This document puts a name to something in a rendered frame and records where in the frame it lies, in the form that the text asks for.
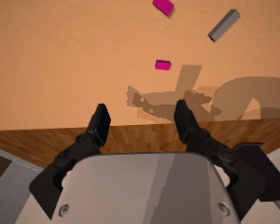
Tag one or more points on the magenta rod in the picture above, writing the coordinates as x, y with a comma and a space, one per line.
164, 6
162, 65

